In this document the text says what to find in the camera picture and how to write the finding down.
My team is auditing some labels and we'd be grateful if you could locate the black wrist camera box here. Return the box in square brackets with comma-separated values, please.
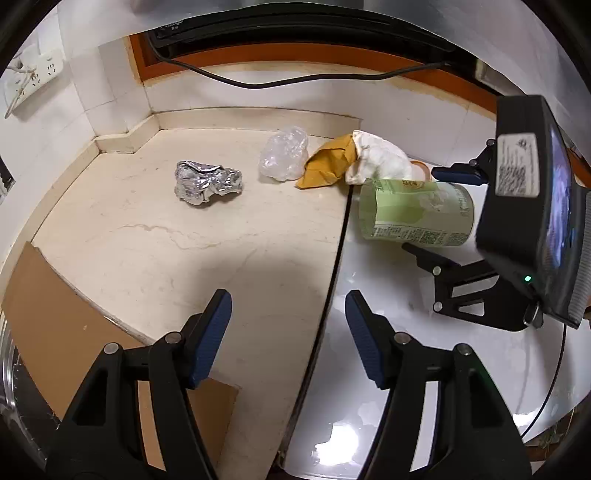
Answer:
[476, 95, 590, 328]

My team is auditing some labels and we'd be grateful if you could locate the crumpled aluminium foil ball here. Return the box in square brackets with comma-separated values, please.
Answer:
[174, 160, 243, 206]

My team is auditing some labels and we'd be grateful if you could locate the white wall socket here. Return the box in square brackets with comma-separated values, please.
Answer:
[2, 46, 64, 119]

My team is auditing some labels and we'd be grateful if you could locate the white paper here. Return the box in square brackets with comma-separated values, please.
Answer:
[345, 130, 413, 185]

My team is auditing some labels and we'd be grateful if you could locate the yellow-brown paper bag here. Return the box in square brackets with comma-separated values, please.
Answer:
[295, 133, 358, 190]

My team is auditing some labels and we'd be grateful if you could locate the black power cable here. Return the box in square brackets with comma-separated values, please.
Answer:
[146, 32, 454, 90]

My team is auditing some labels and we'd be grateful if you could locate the crumpled clear plastic wrap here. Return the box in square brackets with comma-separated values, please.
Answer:
[259, 126, 310, 182]

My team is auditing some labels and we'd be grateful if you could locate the green plastic cup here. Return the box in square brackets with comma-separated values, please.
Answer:
[359, 180, 475, 247]

